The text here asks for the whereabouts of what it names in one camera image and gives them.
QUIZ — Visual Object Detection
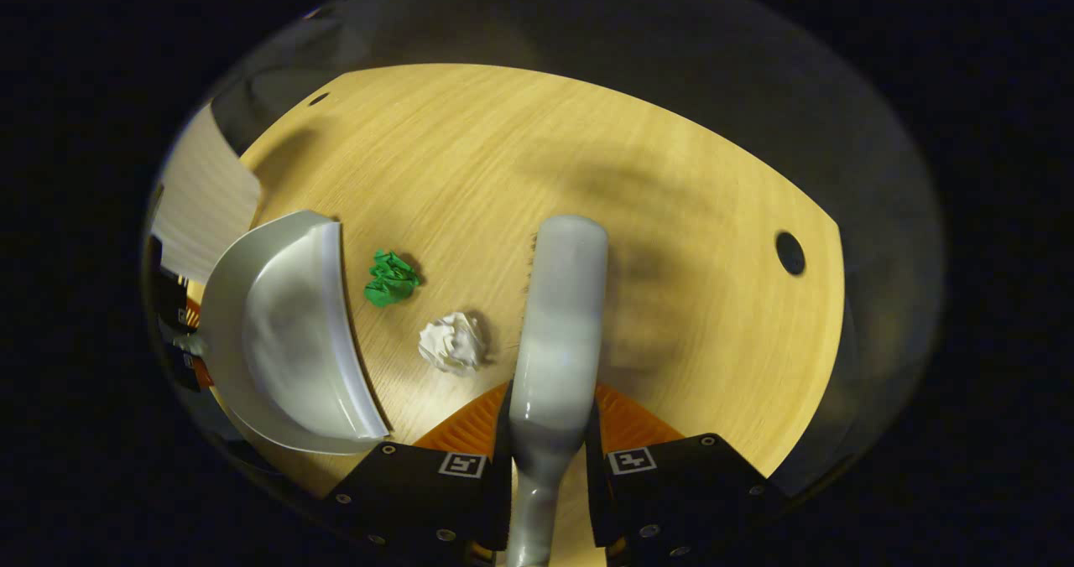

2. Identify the green paper ball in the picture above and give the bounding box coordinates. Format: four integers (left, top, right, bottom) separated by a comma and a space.
364, 249, 423, 308

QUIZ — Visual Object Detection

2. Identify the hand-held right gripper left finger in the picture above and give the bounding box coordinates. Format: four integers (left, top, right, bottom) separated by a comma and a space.
323, 380, 514, 564

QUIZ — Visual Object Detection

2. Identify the white plastic dustpan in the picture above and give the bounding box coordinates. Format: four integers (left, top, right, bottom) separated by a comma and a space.
172, 209, 392, 456

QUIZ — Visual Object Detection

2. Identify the white paper ball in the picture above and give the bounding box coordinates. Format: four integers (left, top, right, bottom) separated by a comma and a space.
418, 311, 490, 377

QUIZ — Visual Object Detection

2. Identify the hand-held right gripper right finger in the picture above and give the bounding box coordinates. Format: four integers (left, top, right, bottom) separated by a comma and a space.
585, 382, 790, 561

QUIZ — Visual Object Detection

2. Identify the small white broom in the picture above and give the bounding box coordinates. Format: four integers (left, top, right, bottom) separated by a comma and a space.
502, 215, 610, 567

